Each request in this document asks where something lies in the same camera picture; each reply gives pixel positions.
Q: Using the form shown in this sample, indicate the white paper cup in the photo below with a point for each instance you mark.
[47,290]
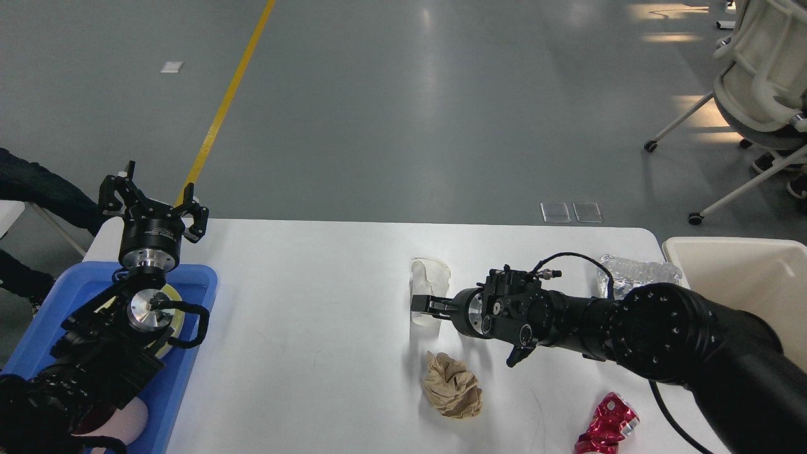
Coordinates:
[429,277]

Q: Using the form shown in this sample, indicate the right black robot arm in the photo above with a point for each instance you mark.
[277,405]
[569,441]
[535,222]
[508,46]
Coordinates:
[732,361]

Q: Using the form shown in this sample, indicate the brown paper ball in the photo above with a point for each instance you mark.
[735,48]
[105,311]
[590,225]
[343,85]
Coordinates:
[451,388]

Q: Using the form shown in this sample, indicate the white office chair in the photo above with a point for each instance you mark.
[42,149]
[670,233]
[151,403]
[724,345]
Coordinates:
[761,92]

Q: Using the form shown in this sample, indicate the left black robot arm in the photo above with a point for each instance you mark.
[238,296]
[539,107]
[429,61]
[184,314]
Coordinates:
[108,353]

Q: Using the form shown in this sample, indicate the aluminium foil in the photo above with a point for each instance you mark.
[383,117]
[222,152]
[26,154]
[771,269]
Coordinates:
[627,274]

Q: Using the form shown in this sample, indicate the black shoe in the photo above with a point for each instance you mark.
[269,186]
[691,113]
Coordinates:
[795,187]

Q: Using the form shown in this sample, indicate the pink mug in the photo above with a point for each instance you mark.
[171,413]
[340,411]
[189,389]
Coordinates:
[107,420]

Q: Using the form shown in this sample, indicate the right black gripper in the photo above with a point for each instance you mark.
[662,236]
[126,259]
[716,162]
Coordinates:
[464,310]

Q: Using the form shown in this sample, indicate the red shiny wrapper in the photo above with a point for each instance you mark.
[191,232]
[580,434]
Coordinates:
[613,421]

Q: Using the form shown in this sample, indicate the clear floor plate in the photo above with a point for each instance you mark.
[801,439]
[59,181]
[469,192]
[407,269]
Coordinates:
[587,212]
[555,212]

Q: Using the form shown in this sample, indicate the white floor marker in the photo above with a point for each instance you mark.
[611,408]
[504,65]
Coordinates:
[172,67]

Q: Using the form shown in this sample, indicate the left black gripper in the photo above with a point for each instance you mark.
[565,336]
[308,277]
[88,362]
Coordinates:
[150,242]

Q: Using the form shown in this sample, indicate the yellow plastic plate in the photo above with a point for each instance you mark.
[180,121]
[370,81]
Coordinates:
[137,312]

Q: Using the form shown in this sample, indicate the beige waste bin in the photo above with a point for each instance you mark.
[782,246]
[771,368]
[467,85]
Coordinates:
[766,277]

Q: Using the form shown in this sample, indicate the dark clothed person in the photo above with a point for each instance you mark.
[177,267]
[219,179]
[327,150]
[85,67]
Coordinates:
[31,183]

